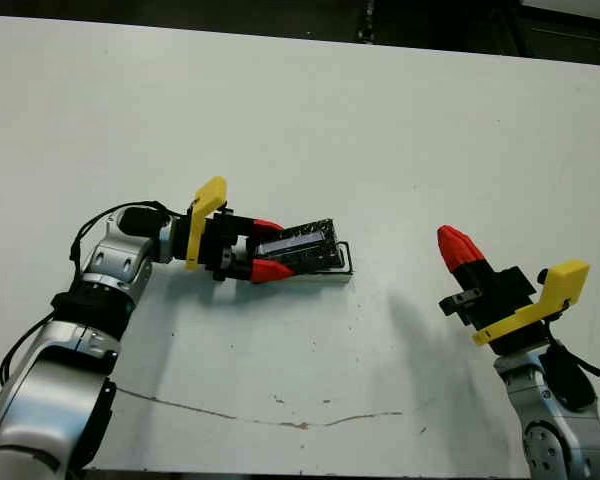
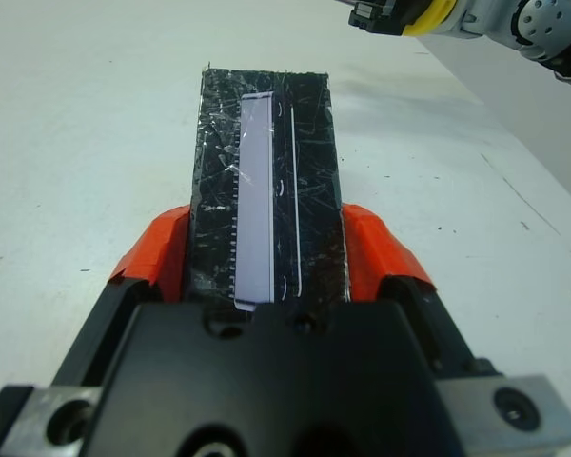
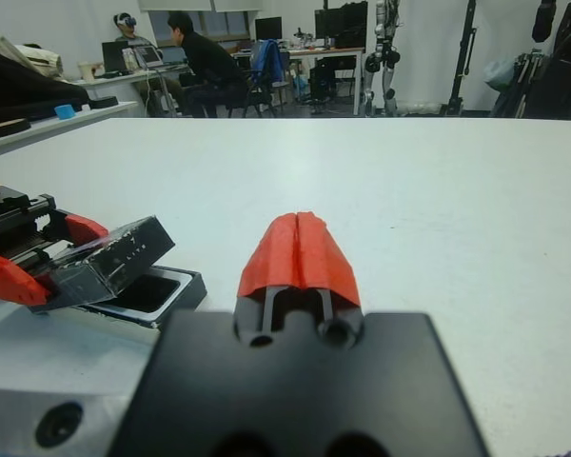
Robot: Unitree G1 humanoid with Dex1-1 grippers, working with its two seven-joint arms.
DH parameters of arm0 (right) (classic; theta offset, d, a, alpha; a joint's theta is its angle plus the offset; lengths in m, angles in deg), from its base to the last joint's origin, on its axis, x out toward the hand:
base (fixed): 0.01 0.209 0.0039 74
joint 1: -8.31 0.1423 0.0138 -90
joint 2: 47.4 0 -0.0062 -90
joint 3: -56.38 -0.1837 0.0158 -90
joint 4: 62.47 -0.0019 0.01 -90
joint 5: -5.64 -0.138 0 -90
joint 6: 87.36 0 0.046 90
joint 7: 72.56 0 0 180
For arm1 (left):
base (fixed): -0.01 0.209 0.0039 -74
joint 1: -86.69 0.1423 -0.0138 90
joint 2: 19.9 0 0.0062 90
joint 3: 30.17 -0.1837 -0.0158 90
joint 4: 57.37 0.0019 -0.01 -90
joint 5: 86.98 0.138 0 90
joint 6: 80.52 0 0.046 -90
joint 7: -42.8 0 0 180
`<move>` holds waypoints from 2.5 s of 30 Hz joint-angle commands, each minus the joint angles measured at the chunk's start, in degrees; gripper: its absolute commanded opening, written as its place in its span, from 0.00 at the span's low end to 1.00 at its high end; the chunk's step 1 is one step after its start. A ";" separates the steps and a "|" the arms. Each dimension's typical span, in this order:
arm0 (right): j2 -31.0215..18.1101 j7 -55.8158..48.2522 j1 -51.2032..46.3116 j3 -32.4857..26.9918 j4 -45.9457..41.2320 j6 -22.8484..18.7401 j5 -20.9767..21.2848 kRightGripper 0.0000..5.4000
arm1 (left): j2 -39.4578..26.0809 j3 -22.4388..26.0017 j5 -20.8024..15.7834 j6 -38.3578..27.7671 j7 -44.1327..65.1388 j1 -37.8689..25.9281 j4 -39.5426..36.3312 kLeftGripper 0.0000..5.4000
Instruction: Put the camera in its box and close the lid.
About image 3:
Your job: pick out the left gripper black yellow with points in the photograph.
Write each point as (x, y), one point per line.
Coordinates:
(9, 214)

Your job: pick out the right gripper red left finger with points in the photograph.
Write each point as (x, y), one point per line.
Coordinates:
(271, 257)

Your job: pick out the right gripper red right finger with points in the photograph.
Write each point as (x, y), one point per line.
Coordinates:
(323, 257)

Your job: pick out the glossy black box lid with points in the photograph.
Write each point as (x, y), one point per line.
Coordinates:
(119, 257)

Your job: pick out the white side table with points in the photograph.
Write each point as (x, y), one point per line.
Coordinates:
(52, 126)

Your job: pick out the black disc wooden top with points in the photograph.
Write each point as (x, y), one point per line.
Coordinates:
(7, 128)

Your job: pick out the small blue cup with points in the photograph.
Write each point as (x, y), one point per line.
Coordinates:
(65, 112)

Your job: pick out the black office chair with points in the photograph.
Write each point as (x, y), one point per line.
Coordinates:
(261, 95)

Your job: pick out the black round disc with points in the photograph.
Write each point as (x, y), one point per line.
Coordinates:
(104, 102)

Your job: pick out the black cloth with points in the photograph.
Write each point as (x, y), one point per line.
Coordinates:
(19, 90)

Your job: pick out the black computer tower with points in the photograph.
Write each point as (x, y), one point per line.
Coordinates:
(322, 81)

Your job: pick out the white desk with laptops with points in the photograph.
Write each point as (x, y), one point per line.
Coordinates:
(124, 81)

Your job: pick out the beige cloth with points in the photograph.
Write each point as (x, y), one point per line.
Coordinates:
(38, 59)

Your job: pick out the blue jacket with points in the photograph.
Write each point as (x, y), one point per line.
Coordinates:
(269, 59)

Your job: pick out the white desk with monitors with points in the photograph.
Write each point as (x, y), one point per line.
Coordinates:
(333, 51)

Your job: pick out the silver humanoid robot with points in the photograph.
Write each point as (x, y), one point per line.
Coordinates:
(385, 57)

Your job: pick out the black laptop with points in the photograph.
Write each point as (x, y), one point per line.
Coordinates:
(114, 57)

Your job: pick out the person in black sweater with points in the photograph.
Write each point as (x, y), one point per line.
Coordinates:
(204, 57)

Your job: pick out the silver laptop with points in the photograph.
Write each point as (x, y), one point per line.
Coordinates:
(150, 56)

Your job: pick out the small black monitor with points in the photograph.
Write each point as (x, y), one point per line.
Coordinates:
(268, 28)

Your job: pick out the black tripod stand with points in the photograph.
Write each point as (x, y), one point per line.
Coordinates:
(459, 71)

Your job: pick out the large black monitor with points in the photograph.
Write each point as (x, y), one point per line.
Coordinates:
(340, 26)

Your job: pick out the person wearing VR headset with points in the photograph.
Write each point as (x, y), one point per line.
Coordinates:
(126, 28)

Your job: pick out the teal plastic bag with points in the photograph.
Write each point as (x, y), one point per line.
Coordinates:
(499, 73)

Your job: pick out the black equipment pile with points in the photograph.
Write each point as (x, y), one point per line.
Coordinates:
(566, 71)

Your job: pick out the black hanging bag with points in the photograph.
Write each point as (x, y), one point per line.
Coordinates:
(545, 21)

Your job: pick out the white camera box base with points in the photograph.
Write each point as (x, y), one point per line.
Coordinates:
(190, 285)

